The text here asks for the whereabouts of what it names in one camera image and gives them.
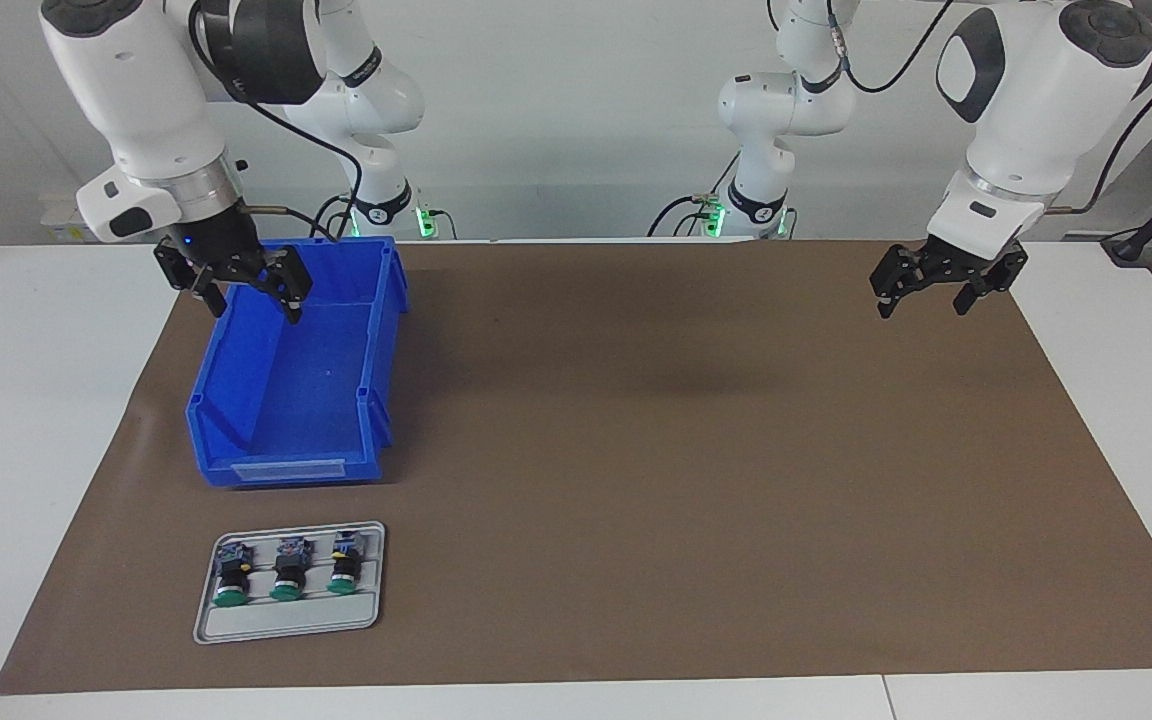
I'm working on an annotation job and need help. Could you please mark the blue plastic storage bin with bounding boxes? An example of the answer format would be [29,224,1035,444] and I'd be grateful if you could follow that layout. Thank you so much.
[184,236,409,489]

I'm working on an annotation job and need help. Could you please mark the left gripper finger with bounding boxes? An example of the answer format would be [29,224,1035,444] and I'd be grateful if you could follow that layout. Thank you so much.
[953,250,1029,317]
[869,247,932,321]

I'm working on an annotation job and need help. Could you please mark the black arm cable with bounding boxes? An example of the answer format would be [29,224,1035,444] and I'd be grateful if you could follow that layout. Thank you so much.
[186,0,367,244]
[824,0,1152,216]

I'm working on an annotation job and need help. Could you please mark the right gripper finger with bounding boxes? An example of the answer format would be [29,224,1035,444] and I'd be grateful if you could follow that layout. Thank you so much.
[154,243,229,319]
[254,248,315,326]

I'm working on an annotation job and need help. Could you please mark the grey metal tray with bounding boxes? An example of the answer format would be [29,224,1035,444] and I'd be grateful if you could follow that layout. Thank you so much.
[193,521,387,645]

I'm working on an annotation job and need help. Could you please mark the green push button switch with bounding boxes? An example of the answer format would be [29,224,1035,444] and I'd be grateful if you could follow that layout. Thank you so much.
[326,531,367,595]
[212,540,255,608]
[269,537,312,602]

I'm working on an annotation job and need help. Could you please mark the brown table mat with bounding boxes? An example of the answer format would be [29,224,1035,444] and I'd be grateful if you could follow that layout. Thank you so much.
[0,240,1152,696]

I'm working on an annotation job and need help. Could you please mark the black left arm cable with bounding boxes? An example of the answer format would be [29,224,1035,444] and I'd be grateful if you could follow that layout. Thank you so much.
[824,0,1152,216]

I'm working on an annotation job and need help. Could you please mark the white socket box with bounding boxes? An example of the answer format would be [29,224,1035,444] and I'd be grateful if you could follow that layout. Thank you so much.
[40,195,89,244]

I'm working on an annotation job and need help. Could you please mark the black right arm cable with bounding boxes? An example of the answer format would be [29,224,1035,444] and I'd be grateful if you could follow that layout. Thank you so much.
[186,0,367,244]

